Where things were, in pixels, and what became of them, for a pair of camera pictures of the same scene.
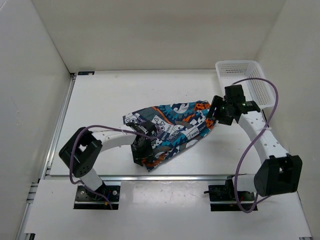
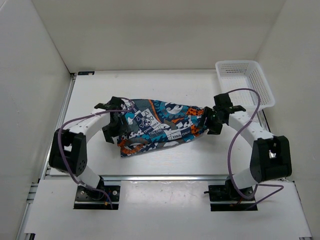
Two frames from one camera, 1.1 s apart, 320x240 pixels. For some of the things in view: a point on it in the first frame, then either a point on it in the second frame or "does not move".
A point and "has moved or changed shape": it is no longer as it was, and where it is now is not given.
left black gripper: [137, 156] → [123, 129]
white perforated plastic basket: [249, 75] does not move
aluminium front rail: [146, 177] does not move
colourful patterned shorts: [178, 125] has moved or changed shape
